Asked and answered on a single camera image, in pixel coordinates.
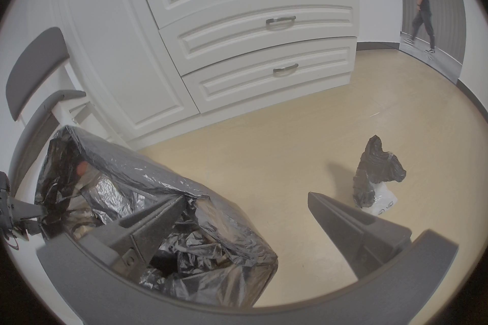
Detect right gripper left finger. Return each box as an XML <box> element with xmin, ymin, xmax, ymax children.
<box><xmin>82</xmin><ymin>196</ymin><xmax>187</xmax><ymax>279</ymax></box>

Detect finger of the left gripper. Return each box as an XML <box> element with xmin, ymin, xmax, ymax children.
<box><xmin>9</xmin><ymin>199</ymin><xmax>47</xmax><ymax>220</ymax></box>

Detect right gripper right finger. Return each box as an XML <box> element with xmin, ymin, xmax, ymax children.
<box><xmin>308</xmin><ymin>192</ymin><xmax>413</xmax><ymax>279</ymax></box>

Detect black plastic bag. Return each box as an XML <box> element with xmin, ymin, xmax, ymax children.
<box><xmin>34</xmin><ymin>125</ymin><xmax>279</xmax><ymax>309</ymax></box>

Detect crumpled black plastic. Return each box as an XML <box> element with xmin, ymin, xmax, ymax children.
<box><xmin>353</xmin><ymin>135</ymin><xmax>406</xmax><ymax>208</ymax></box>

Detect white printed wrapper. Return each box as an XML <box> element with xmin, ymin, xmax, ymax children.
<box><xmin>360</xmin><ymin>183</ymin><xmax>399</xmax><ymax>216</ymax></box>

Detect white chair grey cushions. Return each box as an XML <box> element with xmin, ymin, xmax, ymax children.
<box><xmin>6</xmin><ymin>26</ymin><xmax>126</xmax><ymax>187</ymax></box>

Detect white wardrobe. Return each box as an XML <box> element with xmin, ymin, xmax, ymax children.
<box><xmin>50</xmin><ymin>0</ymin><xmax>361</xmax><ymax>151</ymax></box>

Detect grey curtain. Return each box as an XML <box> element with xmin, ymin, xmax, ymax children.
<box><xmin>399</xmin><ymin>0</ymin><xmax>467</xmax><ymax>67</ymax></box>

